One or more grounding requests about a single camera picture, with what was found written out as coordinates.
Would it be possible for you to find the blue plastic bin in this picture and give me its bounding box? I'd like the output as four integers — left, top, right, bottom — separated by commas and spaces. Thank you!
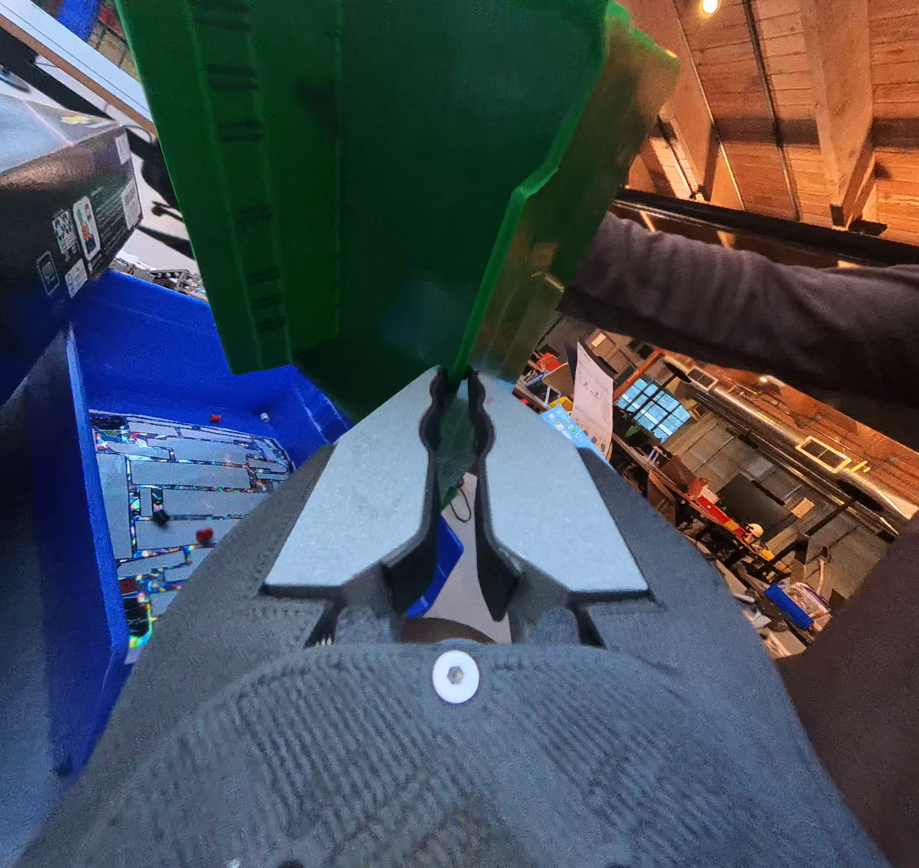
0, 268, 466, 776

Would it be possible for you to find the white air vent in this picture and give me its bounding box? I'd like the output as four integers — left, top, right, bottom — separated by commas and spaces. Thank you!
796, 436, 853, 470

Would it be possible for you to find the blue robot kit box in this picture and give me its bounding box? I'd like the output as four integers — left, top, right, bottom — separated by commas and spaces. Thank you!
0, 91, 145, 303

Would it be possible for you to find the green plastic bin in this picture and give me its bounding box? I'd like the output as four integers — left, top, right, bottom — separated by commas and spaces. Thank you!
101, 0, 681, 513

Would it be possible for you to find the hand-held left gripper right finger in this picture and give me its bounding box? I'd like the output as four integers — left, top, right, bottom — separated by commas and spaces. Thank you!
467, 371, 652, 623

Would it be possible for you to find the person's right forearm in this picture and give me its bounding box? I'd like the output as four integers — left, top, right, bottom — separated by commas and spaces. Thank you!
559, 211, 919, 449

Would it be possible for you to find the background grey desk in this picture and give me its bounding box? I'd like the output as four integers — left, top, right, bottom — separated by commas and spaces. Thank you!
0, 0, 157, 138

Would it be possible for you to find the hanging white paper sheet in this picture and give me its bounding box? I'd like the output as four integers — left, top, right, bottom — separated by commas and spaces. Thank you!
573, 340, 616, 456

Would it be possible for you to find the small blue bin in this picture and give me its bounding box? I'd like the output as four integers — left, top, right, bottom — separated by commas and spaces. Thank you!
763, 581, 817, 630

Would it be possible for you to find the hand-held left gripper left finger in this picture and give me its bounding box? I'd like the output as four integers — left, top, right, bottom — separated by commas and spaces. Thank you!
263, 366, 442, 615

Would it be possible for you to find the black overhead rail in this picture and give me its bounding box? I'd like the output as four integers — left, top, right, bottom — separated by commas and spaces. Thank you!
614, 188, 919, 267

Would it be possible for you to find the person's brown top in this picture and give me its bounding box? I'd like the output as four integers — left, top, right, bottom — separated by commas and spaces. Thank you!
777, 516, 919, 868

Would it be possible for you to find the paned window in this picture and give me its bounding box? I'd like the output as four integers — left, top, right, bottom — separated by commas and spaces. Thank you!
616, 374, 692, 433

